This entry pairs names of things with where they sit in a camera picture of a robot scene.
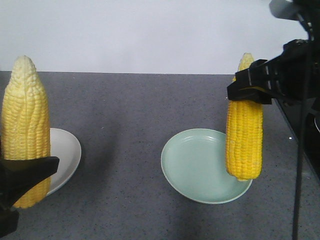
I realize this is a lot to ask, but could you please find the light green round plate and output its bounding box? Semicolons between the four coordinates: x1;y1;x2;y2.
161;128;252;205

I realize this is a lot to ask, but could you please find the pale orange-yellow corn cob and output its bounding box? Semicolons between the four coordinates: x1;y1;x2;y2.
0;55;52;210

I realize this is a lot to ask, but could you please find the bright yellow corn cob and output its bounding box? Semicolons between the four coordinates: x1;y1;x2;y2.
225;52;264;182

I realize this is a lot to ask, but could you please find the white round plate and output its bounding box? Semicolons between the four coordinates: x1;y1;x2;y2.
47;128;82;196

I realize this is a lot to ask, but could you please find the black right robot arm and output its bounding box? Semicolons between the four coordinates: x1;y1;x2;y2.
227;0;320;105

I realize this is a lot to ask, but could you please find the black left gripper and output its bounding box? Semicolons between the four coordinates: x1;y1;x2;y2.
0;156;60;238

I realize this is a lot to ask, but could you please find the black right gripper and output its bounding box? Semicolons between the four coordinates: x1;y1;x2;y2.
227;39;320;105

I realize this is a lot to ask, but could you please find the black hanging cable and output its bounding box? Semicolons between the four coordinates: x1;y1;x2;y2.
291;12;313;240

